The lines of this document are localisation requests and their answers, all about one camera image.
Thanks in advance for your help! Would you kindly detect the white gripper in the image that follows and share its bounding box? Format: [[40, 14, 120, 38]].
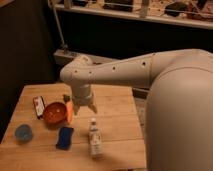
[[71, 84, 97, 115]]

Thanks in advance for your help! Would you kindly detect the red ceramic bowl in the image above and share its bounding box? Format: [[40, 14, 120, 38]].
[[42, 102, 66, 126]]

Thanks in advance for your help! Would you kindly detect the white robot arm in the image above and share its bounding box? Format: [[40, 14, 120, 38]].
[[60, 49, 213, 171]]

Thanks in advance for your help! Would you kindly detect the orange sponge block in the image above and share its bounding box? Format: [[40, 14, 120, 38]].
[[66, 101, 73, 124]]

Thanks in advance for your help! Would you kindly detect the blue sponge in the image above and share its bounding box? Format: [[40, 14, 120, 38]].
[[56, 127, 74, 150]]

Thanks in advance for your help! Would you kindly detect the metal pole stand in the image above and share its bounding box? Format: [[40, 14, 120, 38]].
[[48, 0, 78, 57]]

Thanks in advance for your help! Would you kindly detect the small blue cup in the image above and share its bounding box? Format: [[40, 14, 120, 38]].
[[15, 124, 33, 142]]

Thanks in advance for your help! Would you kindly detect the white shelf rail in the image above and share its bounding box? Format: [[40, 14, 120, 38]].
[[54, 0, 213, 30]]

